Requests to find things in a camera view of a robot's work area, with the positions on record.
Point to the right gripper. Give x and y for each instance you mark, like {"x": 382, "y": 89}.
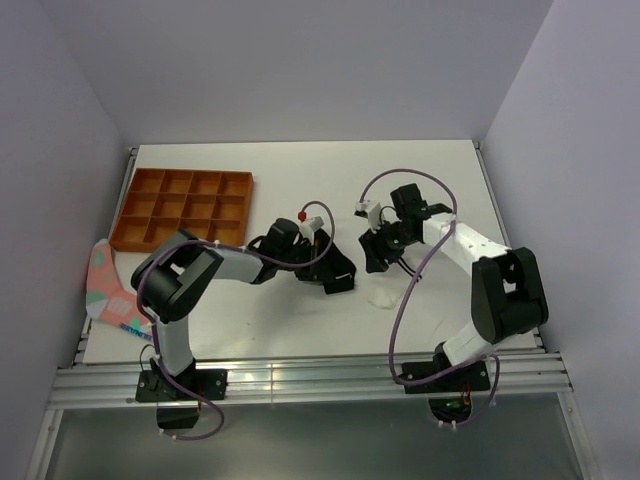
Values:
{"x": 375, "y": 252}

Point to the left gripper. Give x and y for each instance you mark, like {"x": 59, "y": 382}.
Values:
{"x": 310, "y": 249}

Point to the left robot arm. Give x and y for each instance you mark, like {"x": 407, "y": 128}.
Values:
{"x": 171, "y": 281}

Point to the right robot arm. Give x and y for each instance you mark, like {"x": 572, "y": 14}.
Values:
{"x": 507, "y": 295}

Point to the orange compartment tray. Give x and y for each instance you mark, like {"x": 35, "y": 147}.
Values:
{"x": 212, "y": 205}

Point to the pink patterned sock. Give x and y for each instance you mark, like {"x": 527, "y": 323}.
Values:
{"x": 106, "y": 300}

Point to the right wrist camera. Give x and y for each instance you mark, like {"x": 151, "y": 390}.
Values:
{"x": 372, "y": 212}

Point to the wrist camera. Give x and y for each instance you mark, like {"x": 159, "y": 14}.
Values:
{"x": 372, "y": 212}
{"x": 308, "y": 226}

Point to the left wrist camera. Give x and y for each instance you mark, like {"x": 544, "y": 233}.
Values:
{"x": 308, "y": 226}

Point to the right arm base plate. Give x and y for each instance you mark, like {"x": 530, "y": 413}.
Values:
{"x": 473, "y": 378}

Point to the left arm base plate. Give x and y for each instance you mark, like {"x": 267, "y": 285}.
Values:
{"x": 154, "y": 387}

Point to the black cable clamp block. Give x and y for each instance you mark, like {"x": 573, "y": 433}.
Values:
{"x": 177, "y": 418}

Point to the aluminium rail frame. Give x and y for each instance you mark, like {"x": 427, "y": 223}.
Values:
{"x": 318, "y": 417}

